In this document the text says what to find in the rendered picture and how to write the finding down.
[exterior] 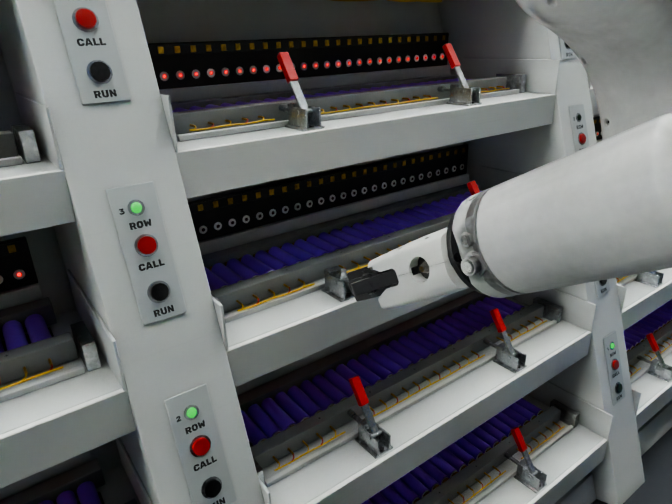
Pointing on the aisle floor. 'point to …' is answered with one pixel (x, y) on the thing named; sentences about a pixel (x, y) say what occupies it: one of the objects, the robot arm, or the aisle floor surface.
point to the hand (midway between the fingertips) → (377, 278)
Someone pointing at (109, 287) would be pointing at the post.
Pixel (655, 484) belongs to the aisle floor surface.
